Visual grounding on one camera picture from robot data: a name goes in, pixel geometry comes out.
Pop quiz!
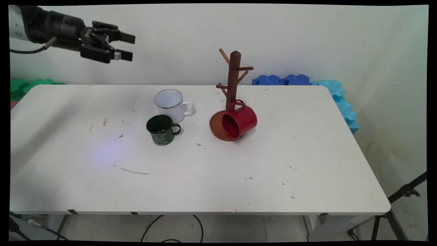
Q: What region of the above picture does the red enamel mug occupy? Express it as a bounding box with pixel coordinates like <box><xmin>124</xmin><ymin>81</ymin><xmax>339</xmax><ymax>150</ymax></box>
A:
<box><xmin>221</xmin><ymin>99</ymin><xmax>258</xmax><ymax>141</ymax></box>

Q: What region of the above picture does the white enamel mug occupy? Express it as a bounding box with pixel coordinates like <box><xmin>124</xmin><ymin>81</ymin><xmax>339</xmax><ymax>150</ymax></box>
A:
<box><xmin>154</xmin><ymin>89</ymin><xmax>195</xmax><ymax>124</ymax></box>

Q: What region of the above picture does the light blue foam mat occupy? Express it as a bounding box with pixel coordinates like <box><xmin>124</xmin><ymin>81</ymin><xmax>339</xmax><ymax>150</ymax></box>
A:
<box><xmin>312</xmin><ymin>80</ymin><xmax>360</xmax><ymax>134</ymax></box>

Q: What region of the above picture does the green foam mat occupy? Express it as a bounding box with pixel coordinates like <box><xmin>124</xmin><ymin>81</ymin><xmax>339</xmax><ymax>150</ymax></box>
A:
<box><xmin>10</xmin><ymin>79</ymin><xmax>65</xmax><ymax>101</ymax></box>

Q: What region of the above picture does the black floor cable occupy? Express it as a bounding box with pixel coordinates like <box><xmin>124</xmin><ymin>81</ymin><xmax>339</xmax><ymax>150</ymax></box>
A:
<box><xmin>140</xmin><ymin>215</ymin><xmax>204</xmax><ymax>243</ymax></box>

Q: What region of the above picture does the white table leg frame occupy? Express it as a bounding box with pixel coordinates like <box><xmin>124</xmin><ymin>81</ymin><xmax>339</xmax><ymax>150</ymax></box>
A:
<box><xmin>304</xmin><ymin>214</ymin><xmax>376</xmax><ymax>242</ymax></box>

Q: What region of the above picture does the dark green enamel mug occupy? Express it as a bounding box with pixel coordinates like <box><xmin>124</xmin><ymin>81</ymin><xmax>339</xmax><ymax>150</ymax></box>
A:
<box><xmin>146</xmin><ymin>114</ymin><xmax>181</xmax><ymax>146</ymax></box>

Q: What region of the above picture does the black tripod stand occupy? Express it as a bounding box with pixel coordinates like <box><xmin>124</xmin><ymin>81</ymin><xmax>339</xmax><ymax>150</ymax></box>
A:
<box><xmin>347</xmin><ymin>171</ymin><xmax>428</xmax><ymax>241</ymax></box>

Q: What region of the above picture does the dark blue foam mat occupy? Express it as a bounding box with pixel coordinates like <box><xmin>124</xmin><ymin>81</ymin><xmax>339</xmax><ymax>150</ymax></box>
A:
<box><xmin>252</xmin><ymin>74</ymin><xmax>313</xmax><ymax>86</ymax></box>

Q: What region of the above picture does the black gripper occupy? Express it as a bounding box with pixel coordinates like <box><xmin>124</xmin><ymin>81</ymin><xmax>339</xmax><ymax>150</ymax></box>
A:
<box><xmin>51</xmin><ymin>11</ymin><xmax>136</xmax><ymax>64</ymax></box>

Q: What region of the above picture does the brown wooden mug tree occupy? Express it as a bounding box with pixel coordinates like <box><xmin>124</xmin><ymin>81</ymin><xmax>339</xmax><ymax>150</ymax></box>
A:
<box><xmin>209</xmin><ymin>49</ymin><xmax>254</xmax><ymax>141</ymax></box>

